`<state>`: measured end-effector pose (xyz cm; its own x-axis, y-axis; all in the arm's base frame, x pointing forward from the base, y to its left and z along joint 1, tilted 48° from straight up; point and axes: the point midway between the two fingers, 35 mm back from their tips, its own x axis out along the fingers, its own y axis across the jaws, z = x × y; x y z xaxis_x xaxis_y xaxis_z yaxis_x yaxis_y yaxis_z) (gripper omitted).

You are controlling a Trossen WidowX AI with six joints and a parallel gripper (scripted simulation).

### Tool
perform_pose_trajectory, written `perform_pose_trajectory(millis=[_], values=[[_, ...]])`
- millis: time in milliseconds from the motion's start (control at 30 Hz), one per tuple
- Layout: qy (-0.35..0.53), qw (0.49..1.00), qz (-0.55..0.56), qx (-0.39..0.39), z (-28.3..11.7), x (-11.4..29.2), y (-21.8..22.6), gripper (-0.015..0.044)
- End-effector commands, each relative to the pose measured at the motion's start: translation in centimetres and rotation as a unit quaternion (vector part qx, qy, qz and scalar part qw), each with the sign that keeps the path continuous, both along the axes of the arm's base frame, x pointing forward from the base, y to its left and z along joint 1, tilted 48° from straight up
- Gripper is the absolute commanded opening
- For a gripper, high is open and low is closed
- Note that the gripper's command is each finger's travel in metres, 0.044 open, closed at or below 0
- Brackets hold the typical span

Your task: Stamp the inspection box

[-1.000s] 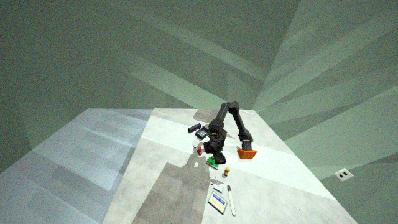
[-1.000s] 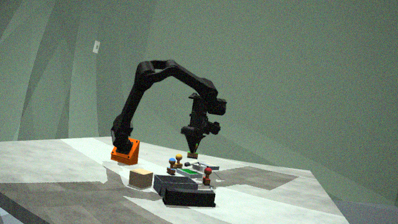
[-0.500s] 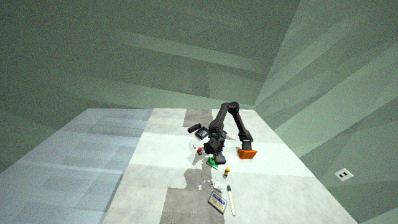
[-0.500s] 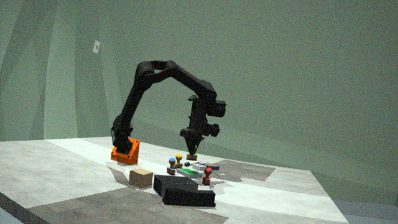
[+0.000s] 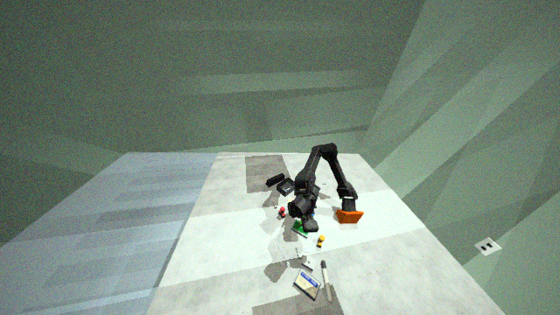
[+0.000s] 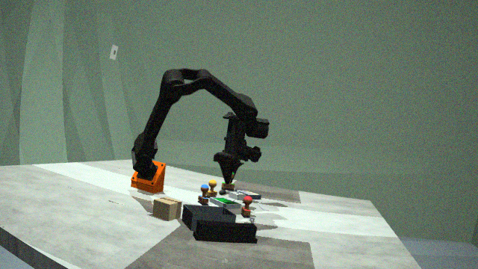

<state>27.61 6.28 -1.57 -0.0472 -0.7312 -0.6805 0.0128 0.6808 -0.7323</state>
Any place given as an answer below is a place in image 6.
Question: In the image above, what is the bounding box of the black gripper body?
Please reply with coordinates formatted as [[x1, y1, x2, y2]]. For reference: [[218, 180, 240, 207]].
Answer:
[[213, 134, 249, 165]]

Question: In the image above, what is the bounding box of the rubber stamp with yellow knob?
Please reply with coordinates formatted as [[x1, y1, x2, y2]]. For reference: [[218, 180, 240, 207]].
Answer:
[[205, 180, 217, 198]]

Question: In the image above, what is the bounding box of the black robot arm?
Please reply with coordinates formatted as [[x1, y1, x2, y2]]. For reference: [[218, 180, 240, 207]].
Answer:
[[131, 68, 270, 181]]

